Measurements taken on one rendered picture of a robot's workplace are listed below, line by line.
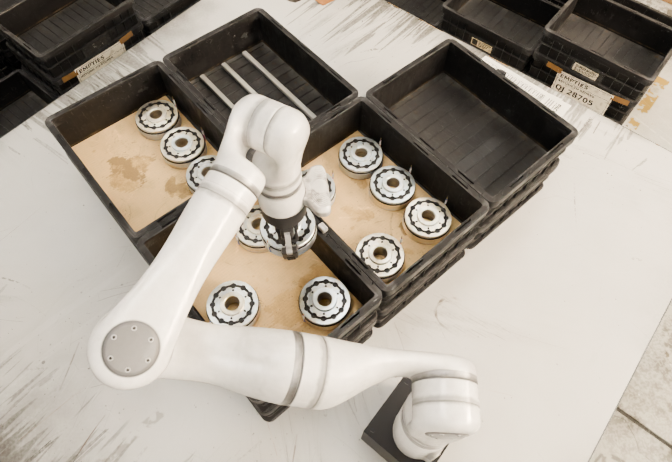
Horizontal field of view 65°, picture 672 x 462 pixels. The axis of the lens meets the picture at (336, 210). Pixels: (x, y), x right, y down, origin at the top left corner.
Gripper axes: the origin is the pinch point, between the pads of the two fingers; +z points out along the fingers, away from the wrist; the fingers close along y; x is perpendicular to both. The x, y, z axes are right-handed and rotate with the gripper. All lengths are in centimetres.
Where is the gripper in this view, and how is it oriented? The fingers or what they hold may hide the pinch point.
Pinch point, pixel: (289, 241)
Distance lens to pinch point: 97.0
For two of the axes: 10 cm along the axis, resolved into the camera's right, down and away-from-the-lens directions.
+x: 9.9, -1.3, 0.7
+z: 0.1, 5.3, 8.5
